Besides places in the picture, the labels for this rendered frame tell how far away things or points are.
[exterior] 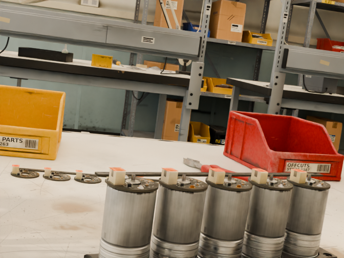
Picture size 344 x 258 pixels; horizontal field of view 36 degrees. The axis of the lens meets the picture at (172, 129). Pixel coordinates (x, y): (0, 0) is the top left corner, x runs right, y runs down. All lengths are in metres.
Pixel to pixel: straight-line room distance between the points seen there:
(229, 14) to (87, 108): 1.46
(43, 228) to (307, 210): 0.17
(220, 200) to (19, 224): 0.15
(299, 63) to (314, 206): 2.52
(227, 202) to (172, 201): 0.03
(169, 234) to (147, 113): 4.52
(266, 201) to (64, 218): 0.16
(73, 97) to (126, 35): 2.19
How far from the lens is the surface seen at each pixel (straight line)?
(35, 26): 2.54
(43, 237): 0.35
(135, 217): 0.25
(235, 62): 4.94
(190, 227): 0.26
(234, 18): 4.49
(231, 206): 0.28
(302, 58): 2.83
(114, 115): 4.74
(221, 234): 0.28
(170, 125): 4.39
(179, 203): 0.26
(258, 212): 0.29
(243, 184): 0.28
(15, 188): 0.45
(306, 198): 0.31
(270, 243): 0.30
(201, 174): 0.29
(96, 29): 2.54
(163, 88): 2.67
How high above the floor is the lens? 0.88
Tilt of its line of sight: 8 degrees down
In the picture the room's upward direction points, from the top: 7 degrees clockwise
